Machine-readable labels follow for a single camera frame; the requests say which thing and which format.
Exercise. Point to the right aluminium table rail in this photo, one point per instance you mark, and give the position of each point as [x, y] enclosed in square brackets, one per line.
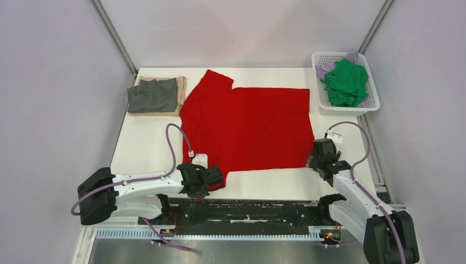
[375, 165]

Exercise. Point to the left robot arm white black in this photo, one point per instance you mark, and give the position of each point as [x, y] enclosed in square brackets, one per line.
[105, 195]

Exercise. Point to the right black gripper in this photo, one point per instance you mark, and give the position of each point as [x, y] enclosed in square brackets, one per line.
[311, 162]

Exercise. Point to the white plastic basket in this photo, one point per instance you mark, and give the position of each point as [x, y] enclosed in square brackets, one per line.
[369, 104]

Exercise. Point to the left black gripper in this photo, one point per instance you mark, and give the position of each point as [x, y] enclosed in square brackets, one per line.
[201, 194]

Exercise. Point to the folded grey t shirt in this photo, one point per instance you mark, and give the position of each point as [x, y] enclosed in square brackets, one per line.
[153, 96]

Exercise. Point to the folded beige t shirt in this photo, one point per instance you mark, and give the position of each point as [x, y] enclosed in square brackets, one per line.
[181, 82]

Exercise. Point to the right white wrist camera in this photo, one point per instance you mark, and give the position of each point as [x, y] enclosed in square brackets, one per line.
[335, 137]

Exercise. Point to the red t shirt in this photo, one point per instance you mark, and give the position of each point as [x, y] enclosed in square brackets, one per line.
[247, 128]

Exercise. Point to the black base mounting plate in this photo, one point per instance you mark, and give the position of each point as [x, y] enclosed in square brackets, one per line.
[243, 217]

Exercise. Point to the green t shirt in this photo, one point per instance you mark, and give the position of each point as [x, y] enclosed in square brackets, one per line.
[346, 83]

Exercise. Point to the right aluminium frame post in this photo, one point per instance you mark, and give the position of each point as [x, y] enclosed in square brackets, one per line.
[378, 21]

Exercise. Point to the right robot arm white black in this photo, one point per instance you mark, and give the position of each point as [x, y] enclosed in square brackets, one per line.
[386, 235]

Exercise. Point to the aluminium frame post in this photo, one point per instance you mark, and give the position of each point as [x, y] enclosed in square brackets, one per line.
[378, 21]
[112, 31]

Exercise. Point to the white slotted cable duct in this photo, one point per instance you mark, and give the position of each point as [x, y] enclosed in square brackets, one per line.
[146, 233]

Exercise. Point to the left aluminium frame post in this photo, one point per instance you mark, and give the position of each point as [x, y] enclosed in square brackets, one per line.
[112, 31]

